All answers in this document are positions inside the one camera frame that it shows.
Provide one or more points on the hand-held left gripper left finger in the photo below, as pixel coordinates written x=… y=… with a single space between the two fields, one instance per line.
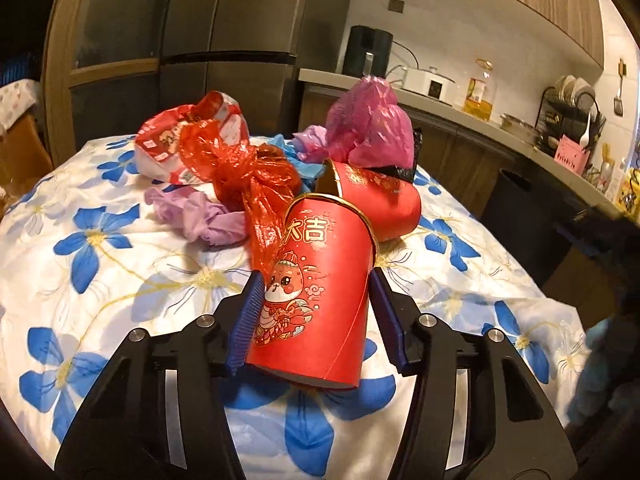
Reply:
x=248 y=320

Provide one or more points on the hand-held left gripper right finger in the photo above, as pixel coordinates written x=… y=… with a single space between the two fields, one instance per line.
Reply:
x=387 y=320

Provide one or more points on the red cartoon print paper tube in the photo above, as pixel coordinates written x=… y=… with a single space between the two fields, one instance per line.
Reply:
x=325 y=280

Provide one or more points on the black trash bin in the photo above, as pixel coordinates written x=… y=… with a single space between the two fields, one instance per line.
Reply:
x=520 y=220

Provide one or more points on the purple glove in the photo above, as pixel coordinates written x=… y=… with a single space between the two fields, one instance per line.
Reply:
x=205 y=217
x=310 y=142

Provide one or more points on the red gold rim paper tube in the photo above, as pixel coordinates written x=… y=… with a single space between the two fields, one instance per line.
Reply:
x=385 y=200

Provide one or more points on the red plastic bag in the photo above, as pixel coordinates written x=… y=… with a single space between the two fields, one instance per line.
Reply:
x=235 y=170

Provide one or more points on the blue floral tablecloth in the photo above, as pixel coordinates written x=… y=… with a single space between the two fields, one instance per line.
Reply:
x=100 y=285

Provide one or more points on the kitchen counter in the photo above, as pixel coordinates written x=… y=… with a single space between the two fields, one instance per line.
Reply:
x=450 y=150

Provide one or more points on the red white snack packet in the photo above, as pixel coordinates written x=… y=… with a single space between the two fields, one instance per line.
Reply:
x=160 y=145

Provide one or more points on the pink plastic bag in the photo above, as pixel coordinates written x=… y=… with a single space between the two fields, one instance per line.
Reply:
x=370 y=120

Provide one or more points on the metal basin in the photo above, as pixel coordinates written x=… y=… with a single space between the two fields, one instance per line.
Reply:
x=520 y=127

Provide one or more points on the white rice cooker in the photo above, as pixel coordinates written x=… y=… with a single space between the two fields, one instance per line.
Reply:
x=425 y=85

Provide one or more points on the cooking oil bottle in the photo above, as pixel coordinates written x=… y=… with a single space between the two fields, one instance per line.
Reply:
x=479 y=95

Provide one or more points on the pink utensil box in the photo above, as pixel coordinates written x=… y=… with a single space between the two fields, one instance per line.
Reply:
x=572 y=155

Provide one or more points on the black air fryer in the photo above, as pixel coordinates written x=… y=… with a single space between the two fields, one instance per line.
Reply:
x=367 y=50

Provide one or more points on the white spoon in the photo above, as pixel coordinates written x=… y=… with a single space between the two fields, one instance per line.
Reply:
x=586 y=132

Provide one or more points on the black dish rack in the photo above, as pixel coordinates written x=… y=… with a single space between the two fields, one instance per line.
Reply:
x=565 y=110

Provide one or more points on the cardboard box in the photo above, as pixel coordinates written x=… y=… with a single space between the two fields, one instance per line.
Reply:
x=25 y=150

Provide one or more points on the grey refrigerator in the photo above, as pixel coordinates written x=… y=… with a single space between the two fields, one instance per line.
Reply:
x=240 y=35

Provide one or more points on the hanging metal spatula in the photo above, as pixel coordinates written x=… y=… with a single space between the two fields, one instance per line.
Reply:
x=620 y=105

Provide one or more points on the wooden framed glass door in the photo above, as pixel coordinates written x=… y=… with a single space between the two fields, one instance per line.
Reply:
x=110 y=25

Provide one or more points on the dark wall socket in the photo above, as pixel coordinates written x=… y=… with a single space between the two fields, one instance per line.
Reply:
x=396 y=5

